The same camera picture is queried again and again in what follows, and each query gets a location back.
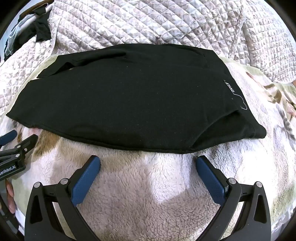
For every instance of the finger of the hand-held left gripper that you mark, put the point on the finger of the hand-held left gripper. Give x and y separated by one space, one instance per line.
9 136
25 144

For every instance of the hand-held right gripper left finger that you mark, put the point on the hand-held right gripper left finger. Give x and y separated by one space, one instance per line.
85 179

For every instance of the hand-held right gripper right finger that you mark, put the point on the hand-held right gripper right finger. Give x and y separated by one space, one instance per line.
211 179

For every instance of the black pants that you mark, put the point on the black pants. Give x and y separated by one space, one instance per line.
129 99

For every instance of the person's left hand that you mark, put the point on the person's left hand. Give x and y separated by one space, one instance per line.
10 197

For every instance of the floral fleece blanket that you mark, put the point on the floral fleece blanket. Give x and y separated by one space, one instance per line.
148 185

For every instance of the light blue cloth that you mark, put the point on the light blue cloth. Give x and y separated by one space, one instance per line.
16 34

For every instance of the dark wooden headboard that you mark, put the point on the dark wooden headboard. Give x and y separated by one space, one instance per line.
30 11

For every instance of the quilted floral bedspread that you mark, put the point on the quilted floral bedspread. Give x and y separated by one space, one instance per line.
138 20

